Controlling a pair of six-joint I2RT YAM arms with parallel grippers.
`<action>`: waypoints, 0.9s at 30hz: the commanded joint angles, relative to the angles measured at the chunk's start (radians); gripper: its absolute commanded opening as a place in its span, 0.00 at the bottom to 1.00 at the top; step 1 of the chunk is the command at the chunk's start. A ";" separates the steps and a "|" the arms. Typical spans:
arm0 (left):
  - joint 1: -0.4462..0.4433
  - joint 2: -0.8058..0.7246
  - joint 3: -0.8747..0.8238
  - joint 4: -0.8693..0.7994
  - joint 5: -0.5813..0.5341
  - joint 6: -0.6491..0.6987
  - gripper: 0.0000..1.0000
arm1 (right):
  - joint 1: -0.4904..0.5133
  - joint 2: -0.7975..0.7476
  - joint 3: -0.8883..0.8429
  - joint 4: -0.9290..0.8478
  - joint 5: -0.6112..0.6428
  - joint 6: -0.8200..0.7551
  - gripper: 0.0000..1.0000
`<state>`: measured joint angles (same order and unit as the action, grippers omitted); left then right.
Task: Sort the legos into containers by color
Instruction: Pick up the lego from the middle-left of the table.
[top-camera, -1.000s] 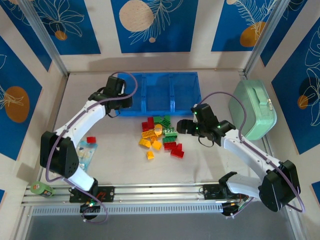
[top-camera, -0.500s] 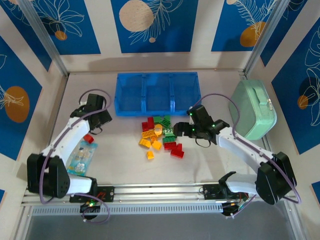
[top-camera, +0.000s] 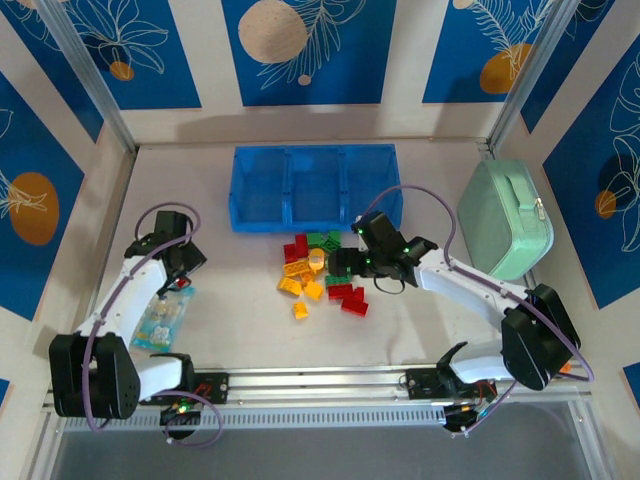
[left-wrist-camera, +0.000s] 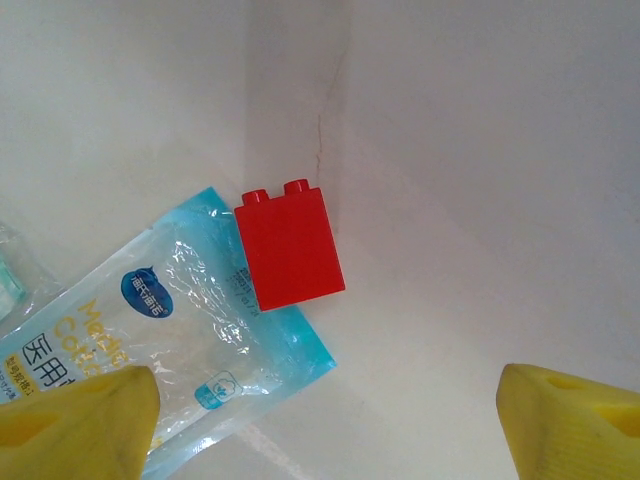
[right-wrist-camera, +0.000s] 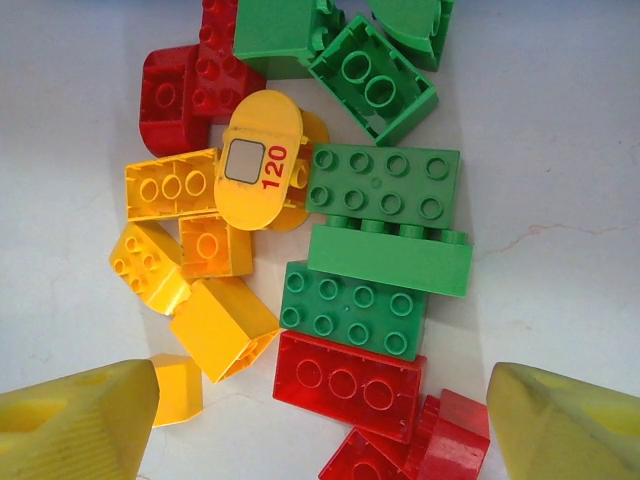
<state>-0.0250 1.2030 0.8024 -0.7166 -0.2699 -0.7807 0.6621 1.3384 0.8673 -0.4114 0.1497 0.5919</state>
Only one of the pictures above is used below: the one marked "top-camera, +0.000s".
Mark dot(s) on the yellow printed lego brick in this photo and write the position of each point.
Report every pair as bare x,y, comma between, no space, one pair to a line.
317,260

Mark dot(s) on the yellow sloped lego brick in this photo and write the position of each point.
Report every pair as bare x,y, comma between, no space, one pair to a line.
313,291

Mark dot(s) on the red two-by-four lego brick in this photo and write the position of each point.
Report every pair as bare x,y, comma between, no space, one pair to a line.
302,245

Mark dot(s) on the red sloped lego brick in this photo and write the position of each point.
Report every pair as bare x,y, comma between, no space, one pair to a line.
289,254

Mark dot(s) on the small yellow lego brick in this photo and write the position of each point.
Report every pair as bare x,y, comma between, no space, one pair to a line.
300,310

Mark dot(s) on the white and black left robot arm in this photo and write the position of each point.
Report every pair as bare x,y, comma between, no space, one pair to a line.
147,277

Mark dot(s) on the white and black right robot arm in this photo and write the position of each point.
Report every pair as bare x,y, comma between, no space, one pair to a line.
465,286

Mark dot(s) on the bright green lego brick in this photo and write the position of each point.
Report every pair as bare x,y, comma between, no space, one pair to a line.
332,242

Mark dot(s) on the clear plastic bag with parts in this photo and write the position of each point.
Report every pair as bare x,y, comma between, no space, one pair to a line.
160,322

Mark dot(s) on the blue three-compartment plastic bin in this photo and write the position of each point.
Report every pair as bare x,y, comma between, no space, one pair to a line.
315,185

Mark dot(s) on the mint green zip case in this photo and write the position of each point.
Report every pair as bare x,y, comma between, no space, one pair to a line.
500,225

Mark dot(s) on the left base electronics board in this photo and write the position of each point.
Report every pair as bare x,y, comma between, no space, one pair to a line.
180,411

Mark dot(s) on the base electronics board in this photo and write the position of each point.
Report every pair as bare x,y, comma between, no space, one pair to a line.
180,411
465,417

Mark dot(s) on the right base electronics board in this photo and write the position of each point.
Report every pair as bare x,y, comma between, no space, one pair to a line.
465,417

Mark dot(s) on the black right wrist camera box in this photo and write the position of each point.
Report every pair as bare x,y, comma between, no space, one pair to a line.
379,229

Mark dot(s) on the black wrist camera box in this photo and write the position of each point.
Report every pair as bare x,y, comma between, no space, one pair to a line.
379,229
172,224

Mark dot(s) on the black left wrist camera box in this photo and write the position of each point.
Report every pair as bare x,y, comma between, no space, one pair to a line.
172,224

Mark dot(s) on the aluminium mounting rail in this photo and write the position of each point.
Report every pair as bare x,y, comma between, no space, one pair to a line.
310,385

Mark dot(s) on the blue floral wall panel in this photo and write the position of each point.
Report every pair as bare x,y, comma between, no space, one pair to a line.
50,150
150,60
45,45
450,50
590,225
340,75
575,50

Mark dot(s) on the aluminium frame post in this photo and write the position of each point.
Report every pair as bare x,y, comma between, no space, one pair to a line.
525,80
95,80

